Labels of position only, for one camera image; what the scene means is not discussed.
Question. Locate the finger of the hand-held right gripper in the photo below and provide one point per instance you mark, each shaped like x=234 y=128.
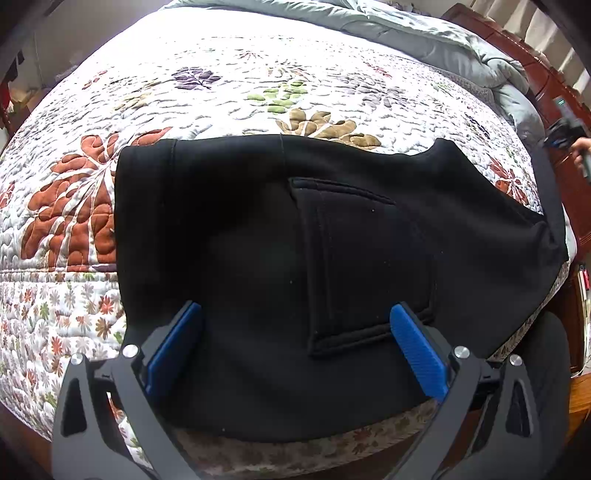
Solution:
x=554 y=140

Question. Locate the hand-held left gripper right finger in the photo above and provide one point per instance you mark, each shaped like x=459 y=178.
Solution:
x=422 y=353

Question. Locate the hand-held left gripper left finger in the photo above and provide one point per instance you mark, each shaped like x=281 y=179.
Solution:
x=173 y=350

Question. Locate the black pants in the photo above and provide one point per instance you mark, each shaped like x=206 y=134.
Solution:
x=254 y=254

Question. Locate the person's right hand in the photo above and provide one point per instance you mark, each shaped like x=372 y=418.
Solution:
x=582 y=148

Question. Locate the red-brown wooden headboard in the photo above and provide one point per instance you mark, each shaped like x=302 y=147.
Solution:
x=531 y=62

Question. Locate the beige curtain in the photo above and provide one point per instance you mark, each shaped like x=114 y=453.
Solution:
x=551 y=39

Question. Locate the stack of books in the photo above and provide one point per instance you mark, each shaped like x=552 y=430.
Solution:
x=584 y=281

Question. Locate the wooden shelf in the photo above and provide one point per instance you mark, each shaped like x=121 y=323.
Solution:
x=581 y=397

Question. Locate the grey duvet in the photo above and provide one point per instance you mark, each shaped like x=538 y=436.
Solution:
x=415 y=39

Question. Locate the floral quilted bedspread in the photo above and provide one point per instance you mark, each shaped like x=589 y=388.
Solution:
x=184 y=92

